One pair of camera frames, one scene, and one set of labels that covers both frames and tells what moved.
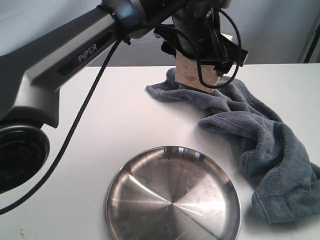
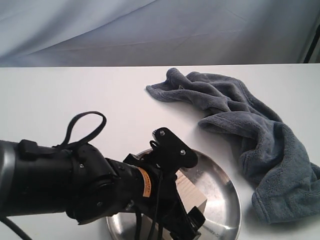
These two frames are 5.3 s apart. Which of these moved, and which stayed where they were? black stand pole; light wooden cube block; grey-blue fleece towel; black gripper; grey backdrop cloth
Moved: light wooden cube block; black gripper
Stayed: black stand pole; grey backdrop cloth; grey-blue fleece towel
